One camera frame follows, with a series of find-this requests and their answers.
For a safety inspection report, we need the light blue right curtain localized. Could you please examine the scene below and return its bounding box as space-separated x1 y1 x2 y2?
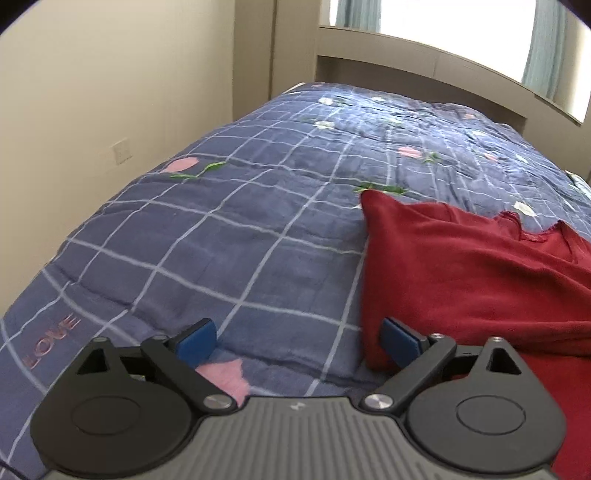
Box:
522 0 567 100

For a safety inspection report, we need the light blue left curtain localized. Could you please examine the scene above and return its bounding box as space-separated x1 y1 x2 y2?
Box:
335 0 382 33

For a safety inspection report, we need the white wall socket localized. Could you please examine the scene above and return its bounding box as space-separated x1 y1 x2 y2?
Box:
111 138 133 165

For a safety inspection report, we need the dark red long-sleeve sweater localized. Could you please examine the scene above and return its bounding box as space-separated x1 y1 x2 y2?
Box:
361 190 590 479

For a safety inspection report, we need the blue plaid floral quilt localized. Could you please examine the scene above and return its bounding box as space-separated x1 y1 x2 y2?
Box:
1 83 590 479

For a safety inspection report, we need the beige window sill ledge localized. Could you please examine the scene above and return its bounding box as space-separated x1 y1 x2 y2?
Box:
317 26 590 165

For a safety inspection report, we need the light blue curtain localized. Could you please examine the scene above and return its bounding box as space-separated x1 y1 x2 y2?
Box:
522 0 567 100
335 0 382 33

